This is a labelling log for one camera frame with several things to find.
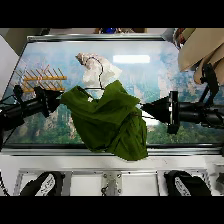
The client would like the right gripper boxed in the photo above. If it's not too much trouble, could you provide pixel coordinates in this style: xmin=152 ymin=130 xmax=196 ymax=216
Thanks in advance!
xmin=167 ymin=90 xmax=181 ymax=135

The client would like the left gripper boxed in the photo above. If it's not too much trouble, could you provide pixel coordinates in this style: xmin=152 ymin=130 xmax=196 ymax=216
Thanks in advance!
xmin=33 ymin=85 xmax=52 ymax=118

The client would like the black clothes hanger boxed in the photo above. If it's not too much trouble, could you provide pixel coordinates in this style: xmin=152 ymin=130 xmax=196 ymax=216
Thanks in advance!
xmin=84 ymin=56 xmax=106 ymax=92

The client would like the green long-sleeved shirt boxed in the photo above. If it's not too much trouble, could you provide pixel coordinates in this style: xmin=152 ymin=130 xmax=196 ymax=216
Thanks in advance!
xmin=59 ymin=79 xmax=150 ymax=162

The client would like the white garment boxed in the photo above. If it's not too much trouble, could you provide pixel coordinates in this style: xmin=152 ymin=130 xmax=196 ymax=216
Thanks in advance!
xmin=74 ymin=51 xmax=124 ymax=100

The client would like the beige garment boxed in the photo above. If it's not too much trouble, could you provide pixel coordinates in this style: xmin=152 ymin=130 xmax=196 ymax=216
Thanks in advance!
xmin=177 ymin=27 xmax=224 ymax=86

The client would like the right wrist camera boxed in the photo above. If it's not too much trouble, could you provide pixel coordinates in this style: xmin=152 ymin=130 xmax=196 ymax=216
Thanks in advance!
xmin=199 ymin=63 xmax=221 ymax=108

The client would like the silver frame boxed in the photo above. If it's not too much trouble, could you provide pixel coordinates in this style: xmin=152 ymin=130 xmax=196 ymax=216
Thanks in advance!
xmin=0 ymin=32 xmax=224 ymax=197

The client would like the black cable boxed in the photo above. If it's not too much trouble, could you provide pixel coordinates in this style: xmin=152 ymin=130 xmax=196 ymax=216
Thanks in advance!
xmin=0 ymin=171 xmax=10 ymax=197

